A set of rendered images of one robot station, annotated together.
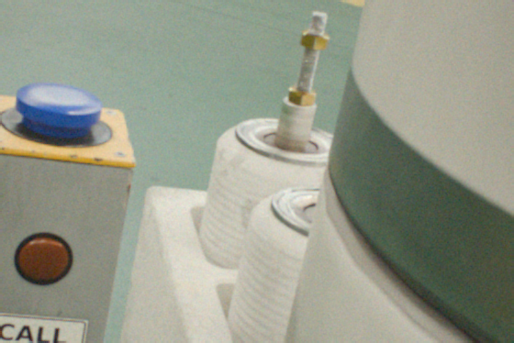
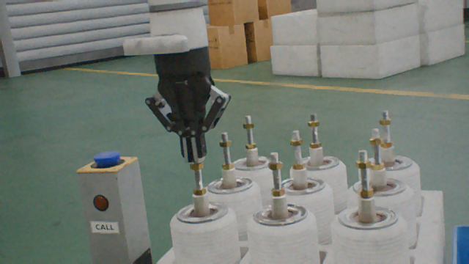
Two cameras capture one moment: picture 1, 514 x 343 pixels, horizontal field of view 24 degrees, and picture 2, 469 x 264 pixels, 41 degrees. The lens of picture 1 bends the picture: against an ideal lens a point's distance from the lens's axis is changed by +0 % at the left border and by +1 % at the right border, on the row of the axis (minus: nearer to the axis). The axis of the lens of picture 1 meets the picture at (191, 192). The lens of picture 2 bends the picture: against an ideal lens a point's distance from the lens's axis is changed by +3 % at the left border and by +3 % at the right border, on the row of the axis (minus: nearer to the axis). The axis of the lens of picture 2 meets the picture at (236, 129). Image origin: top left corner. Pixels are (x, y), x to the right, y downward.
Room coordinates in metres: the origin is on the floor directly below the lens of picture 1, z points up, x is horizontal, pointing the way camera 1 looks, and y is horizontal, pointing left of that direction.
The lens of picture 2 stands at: (-0.14, -0.63, 0.56)
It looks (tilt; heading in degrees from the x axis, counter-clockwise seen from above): 13 degrees down; 34
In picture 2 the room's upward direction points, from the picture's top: 7 degrees counter-clockwise
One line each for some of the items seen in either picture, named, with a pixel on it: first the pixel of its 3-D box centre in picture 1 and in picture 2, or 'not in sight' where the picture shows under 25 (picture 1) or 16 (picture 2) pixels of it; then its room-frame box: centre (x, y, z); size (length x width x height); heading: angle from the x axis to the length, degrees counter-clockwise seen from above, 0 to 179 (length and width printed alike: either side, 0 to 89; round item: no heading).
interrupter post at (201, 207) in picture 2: not in sight; (201, 204); (0.53, -0.11, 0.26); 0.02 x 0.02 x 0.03
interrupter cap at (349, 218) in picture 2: not in sight; (367, 218); (0.58, -0.34, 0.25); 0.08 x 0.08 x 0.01
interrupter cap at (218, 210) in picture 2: not in sight; (202, 213); (0.53, -0.11, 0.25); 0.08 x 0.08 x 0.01
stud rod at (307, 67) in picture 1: (307, 70); (249, 136); (0.76, -0.06, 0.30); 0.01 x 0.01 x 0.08; 60
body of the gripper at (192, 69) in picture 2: not in sight; (185, 77); (0.52, -0.11, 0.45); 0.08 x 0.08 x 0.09
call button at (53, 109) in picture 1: (57, 115); (107, 160); (0.53, 0.07, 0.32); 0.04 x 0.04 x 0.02
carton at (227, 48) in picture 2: not in sight; (220, 45); (3.66, 1.95, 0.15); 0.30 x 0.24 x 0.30; 70
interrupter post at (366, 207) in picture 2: not in sight; (366, 208); (0.58, -0.34, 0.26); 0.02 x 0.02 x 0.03
